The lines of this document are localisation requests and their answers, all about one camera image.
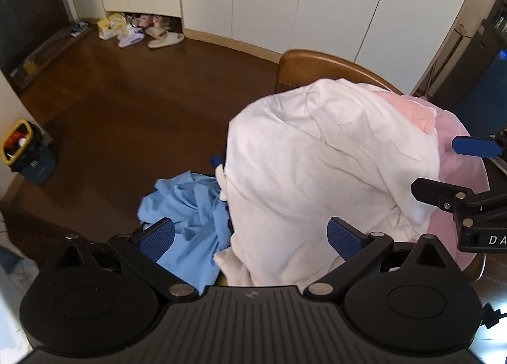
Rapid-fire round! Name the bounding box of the yellow rimmed trash bin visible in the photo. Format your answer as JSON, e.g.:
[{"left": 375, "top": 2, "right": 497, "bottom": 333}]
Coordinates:
[{"left": 1, "top": 119, "right": 56, "bottom": 186}]

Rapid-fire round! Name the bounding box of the beige slipper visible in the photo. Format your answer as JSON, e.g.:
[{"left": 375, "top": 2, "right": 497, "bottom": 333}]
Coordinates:
[{"left": 148, "top": 31, "right": 185, "bottom": 49}]

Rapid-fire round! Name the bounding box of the white pink sport t-shirt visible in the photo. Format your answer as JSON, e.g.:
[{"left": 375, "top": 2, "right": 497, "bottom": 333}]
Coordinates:
[{"left": 214, "top": 79, "right": 489, "bottom": 288}]

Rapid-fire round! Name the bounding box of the light blue garment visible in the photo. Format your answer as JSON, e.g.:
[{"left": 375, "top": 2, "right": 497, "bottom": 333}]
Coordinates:
[{"left": 138, "top": 171, "right": 232, "bottom": 292}]

